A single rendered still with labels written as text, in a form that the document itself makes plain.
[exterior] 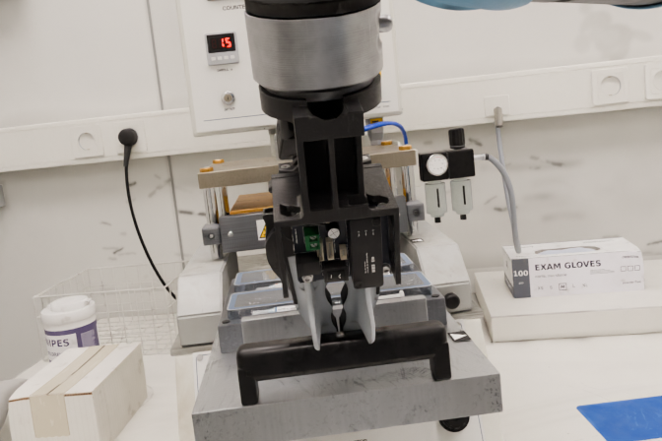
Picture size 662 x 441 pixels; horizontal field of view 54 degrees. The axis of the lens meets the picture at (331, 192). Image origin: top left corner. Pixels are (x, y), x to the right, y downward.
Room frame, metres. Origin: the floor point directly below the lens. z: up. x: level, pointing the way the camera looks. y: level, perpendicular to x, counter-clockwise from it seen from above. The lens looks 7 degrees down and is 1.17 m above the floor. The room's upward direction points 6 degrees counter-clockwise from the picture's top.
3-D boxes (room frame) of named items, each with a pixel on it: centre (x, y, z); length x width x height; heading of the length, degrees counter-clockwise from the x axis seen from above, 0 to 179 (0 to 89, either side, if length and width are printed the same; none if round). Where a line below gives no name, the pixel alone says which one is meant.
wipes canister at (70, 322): (1.08, 0.46, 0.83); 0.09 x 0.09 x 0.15
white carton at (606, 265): (1.20, -0.43, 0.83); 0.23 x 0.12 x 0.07; 82
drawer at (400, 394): (0.59, 0.01, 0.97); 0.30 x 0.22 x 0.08; 3
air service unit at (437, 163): (1.03, -0.18, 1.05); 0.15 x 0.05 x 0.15; 93
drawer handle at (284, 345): (0.45, 0.00, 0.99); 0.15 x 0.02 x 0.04; 93
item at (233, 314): (0.59, 0.01, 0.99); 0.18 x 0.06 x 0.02; 93
